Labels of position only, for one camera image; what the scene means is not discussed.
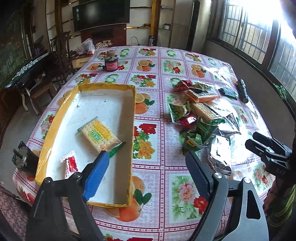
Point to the dark wooden chair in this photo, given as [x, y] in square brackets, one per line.
[64, 56]

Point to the floral fruit tablecloth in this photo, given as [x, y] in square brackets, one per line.
[167, 205]

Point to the black flashlight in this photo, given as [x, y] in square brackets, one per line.
[242, 91]

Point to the barred window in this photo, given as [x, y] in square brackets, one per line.
[259, 32]

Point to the orange cracker pack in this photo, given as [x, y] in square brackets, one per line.
[200, 97]

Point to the black glass side table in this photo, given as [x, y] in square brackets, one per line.
[31, 71]

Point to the red white snack sachet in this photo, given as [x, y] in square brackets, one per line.
[70, 164]

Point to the small red snack packet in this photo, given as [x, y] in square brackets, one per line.
[188, 120]

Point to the pink labelled glass jar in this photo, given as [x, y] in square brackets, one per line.
[111, 63]

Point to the left gripper dark blue right finger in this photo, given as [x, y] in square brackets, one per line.
[201, 174]

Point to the floral painting panel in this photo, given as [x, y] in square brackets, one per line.
[14, 52]

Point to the right hand green glove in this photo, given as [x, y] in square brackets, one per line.
[278, 204]

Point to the green strip cracker pack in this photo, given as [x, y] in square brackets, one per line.
[206, 114]

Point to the dark green flat packet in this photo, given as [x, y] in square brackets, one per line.
[229, 93]

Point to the yellow cardboard tray box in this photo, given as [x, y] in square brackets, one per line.
[114, 105]

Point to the black television screen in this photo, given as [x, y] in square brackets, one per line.
[94, 14]

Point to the silver foil snack bag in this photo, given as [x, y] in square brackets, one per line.
[223, 155]

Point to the green pea snack bag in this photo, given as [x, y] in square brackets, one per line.
[179, 111]

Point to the yellow green cracker pack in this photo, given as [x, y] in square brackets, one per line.
[101, 137]

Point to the white plastic bag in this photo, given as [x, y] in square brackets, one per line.
[85, 48]

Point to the red foil candy pack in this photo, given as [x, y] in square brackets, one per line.
[183, 85]

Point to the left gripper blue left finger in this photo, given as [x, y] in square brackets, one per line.
[93, 174]

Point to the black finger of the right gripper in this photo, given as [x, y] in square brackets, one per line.
[266, 138]
[259, 150]

